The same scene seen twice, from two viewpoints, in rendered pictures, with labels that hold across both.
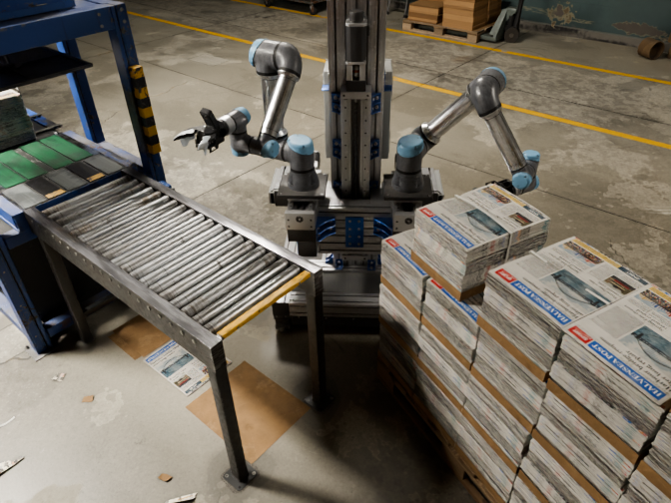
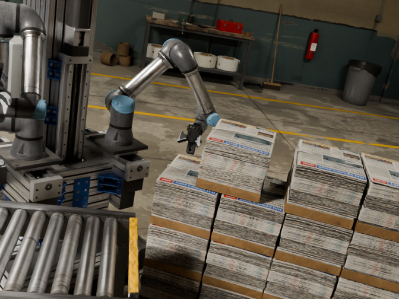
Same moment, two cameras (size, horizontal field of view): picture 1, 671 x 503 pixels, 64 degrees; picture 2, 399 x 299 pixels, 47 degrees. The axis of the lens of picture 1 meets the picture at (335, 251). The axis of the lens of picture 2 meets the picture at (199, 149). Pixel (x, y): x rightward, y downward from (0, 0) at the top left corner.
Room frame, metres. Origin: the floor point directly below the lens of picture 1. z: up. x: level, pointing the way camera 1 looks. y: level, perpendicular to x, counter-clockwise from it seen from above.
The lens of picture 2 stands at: (0.51, 1.20, 1.70)
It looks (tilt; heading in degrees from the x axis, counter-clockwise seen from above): 20 degrees down; 307
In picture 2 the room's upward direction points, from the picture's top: 11 degrees clockwise
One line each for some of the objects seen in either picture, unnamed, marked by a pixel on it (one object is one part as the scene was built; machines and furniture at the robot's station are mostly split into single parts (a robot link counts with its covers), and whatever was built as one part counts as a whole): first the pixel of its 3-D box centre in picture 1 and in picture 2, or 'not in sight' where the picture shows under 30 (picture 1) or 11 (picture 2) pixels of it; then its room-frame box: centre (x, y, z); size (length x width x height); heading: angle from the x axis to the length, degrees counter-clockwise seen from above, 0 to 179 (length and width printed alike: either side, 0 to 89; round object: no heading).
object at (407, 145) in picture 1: (409, 152); (122, 110); (2.23, -0.35, 0.98); 0.13 x 0.12 x 0.14; 152
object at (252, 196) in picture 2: (450, 267); (230, 183); (1.53, -0.42, 0.86); 0.29 x 0.16 x 0.04; 29
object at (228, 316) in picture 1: (255, 298); (108, 257); (1.48, 0.30, 0.77); 0.47 x 0.05 x 0.05; 139
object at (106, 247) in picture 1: (143, 230); not in sight; (1.95, 0.84, 0.77); 0.47 x 0.05 x 0.05; 139
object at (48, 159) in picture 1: (47, 175); not in sight; (2.53, 1.51, 0.75); 0.70 x 0.65 x 0.10; 49
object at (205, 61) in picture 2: not in sight; (195, 47); (5.70, -4.94, 0.55); 1.80 x 0.70 x 1.09; 49
